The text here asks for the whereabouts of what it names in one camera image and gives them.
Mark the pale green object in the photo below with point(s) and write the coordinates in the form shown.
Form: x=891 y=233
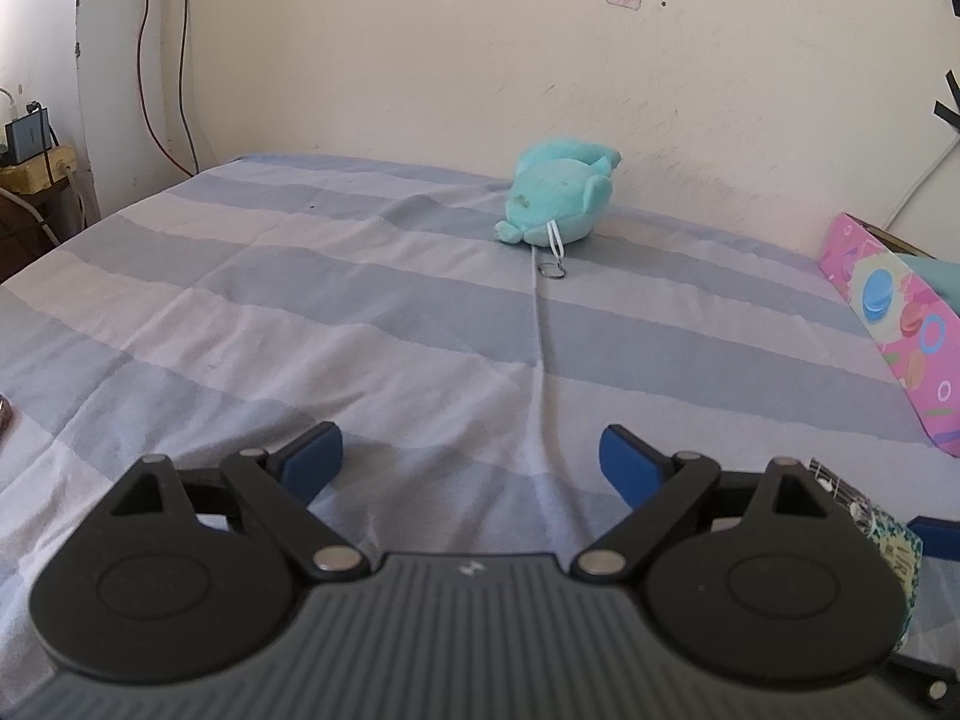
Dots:
x=934 y=281

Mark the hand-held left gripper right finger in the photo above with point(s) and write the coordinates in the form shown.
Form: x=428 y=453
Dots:
x=626 y=465

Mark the patterned teal packet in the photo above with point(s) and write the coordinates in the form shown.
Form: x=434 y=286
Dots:
x=889 y=540

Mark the teal plush toy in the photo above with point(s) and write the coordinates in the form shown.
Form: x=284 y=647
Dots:
x=555 y=195

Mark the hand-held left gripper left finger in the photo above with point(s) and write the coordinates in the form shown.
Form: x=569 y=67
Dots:
x=311 y=463

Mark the striped bed sheet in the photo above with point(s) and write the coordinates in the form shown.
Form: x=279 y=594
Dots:
x=337 y=300

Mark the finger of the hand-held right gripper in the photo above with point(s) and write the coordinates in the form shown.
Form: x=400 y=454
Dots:
x=926 y=686
x=937 y=536

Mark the pink patterned cardboard box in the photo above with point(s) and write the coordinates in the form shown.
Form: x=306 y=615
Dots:
x=885 y=300

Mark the black power adapter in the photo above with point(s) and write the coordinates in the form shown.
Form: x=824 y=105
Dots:
x=31 y=136

